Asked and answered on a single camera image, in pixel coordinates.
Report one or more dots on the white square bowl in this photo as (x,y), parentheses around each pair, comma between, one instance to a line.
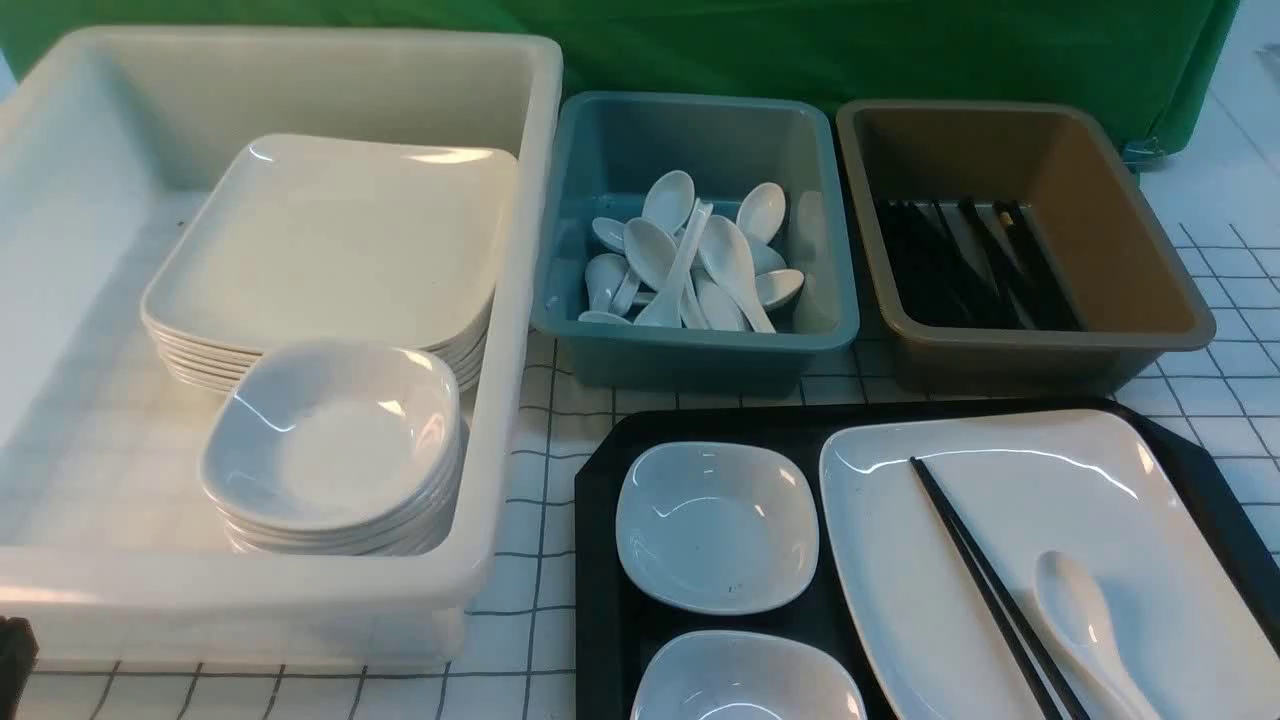
(717,528)
(723,674)

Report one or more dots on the white ceramic soup spoon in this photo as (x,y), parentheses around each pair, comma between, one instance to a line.
(1072,605)

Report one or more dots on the large white rectangular plate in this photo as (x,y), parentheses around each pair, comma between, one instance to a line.
(1078,481)

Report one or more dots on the white spoon in bin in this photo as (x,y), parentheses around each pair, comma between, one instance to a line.
(775,289)
(604,276)
(762,212)
(670,200)
(650,251)
(725,254)

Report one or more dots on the teal plastic spoon bin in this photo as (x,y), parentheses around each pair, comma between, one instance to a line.
(610,148)

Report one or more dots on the black serving tray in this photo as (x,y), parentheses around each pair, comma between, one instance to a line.
(619,629)

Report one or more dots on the black chopsticks in bin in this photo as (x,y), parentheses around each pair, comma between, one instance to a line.
(995,276)

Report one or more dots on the stack of white bowls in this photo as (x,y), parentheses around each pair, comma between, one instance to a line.
(338,448)

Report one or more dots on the stack of white plates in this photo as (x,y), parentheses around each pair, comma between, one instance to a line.
(317,238)

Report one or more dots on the brown plastic chopstick bin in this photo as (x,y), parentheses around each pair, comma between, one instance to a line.
(1122,275)

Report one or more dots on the large white plastic bin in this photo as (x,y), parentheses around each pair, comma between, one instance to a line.
(110,549)

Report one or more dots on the green cloth backdrop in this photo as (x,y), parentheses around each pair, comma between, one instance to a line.
(1140,68)

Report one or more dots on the black object at edge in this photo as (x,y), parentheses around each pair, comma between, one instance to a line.
(19,651)

